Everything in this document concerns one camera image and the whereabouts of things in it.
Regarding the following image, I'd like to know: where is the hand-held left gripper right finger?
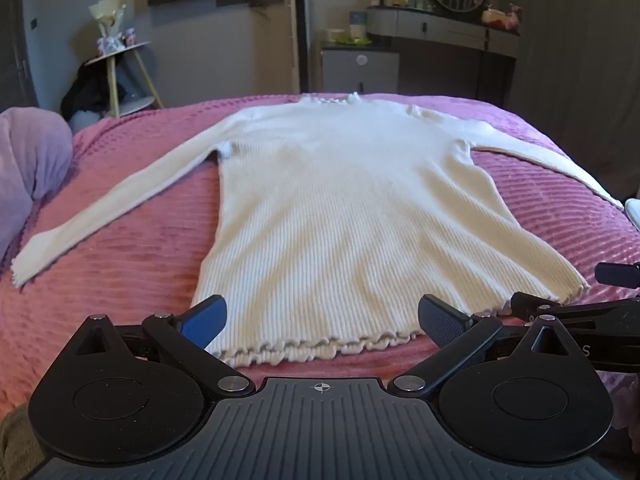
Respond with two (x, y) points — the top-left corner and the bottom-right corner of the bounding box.
(392, 294), (593, 395)

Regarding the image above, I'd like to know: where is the dark door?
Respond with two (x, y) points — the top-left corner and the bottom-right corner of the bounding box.
(0, 0), (39, 111)

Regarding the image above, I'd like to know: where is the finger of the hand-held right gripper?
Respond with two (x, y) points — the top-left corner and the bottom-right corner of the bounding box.
(595, 262), (640, 290)
(510, 291), (640, 333)

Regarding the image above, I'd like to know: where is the grey curtain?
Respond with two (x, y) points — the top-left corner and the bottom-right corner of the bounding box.
(517, 0), (640, 196)

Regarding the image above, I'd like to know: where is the pink textured blanket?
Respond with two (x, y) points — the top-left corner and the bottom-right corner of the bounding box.
(0, 92), (640, 433)

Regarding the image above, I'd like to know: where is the round two-tier side table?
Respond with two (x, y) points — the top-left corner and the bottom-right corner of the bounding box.
(82, 41), (166, 120)

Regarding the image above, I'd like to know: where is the purple fleece pillow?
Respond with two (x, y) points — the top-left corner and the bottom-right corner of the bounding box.
(0, 106), (74, 261)

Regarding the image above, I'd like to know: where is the black clothing pile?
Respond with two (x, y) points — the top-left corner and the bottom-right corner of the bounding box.
(60, 62), (126, 118)

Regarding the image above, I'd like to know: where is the wrapped flower bouquet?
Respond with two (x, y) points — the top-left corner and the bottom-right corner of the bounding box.
(89, 0), (128, 53)

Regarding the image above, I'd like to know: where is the grey drawer cabinet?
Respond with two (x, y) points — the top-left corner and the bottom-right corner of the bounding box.
(320, 42), (401, 96)

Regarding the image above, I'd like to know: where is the white ribbed knit sweater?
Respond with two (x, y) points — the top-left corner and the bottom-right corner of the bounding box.
(10, 91), (626, 368)

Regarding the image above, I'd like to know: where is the grey dressing table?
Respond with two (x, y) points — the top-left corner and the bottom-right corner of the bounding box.
(366, 5), (521, 107)

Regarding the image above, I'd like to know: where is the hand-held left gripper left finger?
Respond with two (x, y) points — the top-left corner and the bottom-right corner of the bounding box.
(75, 294), (257, 396)

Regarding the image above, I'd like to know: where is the blue printed box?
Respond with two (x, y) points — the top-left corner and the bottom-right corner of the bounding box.
(349, 10), (369, 41)

